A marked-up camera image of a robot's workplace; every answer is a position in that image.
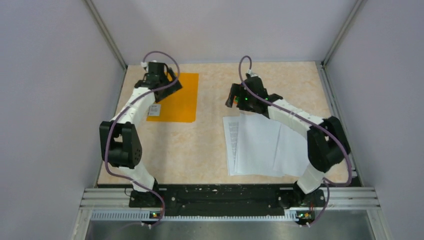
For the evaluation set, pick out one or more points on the white paper sheets stack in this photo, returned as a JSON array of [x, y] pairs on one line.
[[256, 145]]

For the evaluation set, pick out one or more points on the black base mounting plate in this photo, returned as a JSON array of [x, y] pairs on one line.
[[222, 209]]

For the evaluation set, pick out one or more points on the orange plastic clip folder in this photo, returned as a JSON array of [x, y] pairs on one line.
[[179, 107]]

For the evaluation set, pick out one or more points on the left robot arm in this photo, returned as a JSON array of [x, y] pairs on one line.
[[121, 148]]

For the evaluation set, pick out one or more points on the aluminium front rail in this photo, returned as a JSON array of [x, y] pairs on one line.
[[344, 198]]

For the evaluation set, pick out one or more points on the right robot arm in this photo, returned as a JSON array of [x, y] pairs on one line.
[[327, 143]]

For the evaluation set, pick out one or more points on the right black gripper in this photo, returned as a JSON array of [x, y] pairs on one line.
[[237, 90]]

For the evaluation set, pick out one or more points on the white slotted cable duct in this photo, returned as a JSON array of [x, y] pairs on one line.
[[148, 216]]

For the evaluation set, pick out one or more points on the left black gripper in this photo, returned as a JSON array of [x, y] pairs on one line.
[[173, 88]]

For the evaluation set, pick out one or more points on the right aluminium frame post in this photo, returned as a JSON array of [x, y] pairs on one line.
[[356, 9]]

